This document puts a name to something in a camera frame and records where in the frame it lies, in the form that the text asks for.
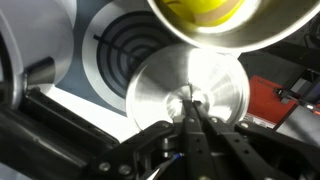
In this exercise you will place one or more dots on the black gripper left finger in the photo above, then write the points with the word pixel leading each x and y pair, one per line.
pixel 195 145

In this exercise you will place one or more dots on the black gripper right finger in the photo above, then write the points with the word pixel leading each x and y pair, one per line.
pixel 233 158

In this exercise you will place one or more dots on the silver pot lid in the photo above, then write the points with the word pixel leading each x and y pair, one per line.
pixel 179 73

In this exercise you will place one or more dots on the silver pot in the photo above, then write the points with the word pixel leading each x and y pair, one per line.
pixel 258 24

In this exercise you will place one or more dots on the yellow object in pot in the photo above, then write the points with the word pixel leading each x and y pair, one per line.
pixel 202 13

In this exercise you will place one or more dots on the toy kitchen stove unit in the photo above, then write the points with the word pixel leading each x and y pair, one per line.
pixel 112 38

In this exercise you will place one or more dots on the black handled grey pot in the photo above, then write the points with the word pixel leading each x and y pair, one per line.
pixel 37 45

